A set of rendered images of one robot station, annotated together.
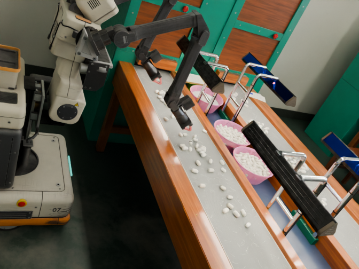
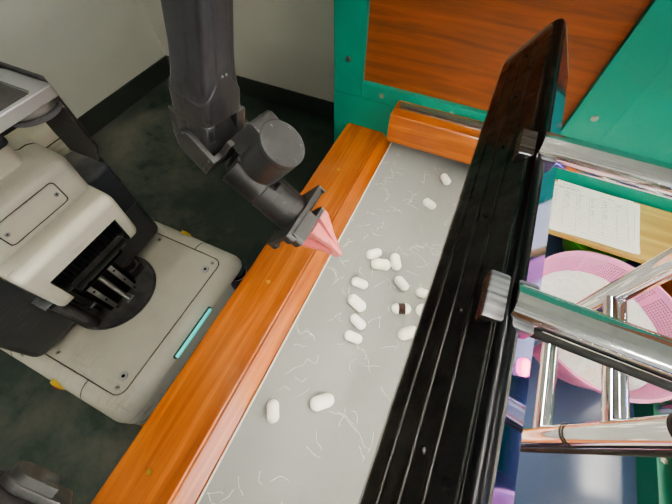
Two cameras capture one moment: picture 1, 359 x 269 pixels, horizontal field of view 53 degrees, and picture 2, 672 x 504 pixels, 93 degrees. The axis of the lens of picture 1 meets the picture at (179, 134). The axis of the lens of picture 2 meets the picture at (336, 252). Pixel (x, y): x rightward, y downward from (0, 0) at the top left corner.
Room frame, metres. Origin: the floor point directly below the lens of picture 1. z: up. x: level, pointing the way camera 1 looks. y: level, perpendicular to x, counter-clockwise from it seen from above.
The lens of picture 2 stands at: (1.93, 0.02, 1.29)
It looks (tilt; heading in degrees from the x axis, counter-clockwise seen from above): 59 degrees down; 58
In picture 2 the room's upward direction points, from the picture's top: straight up
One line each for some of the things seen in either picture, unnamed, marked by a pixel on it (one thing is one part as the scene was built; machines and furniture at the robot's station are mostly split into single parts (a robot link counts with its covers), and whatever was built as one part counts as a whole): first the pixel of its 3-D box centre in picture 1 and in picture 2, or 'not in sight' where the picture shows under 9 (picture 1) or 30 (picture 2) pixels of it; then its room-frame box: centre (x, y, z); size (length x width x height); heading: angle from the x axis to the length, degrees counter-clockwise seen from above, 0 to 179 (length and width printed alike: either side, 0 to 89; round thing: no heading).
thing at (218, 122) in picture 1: (229, 137); not in sight; (2.05, -0.31, 0.72); 0.27 x 0.27 x 0.10
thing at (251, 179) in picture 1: (250, 166); not in sight; (1.82, -0.46, 0.72); 0.27 x 0.27 x 0.10
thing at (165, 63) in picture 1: (157, 62); (457, 138); (2.45, 0.37, 0.83); 0.30 x 0.06 x 0.07; 124
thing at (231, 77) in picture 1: (231, 77); not in sight; (2.83, -0.19, 0.83); 0.30 x 0.06 x 0.07; 124
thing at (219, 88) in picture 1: (199, 61); (505, 233); (2.12, 0.08, 1.08); 0.62 x 0.08 x 0.07; 34
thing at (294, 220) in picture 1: (278, 199); not in sight; (1.36, -0.53, 0.90); 0.20 x 0.19 x 0.45; 34
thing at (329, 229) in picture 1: (285, 169); not in sight; (1.32, -0.46, 1.08); 0.62 x 0.08 x 0.07; 34
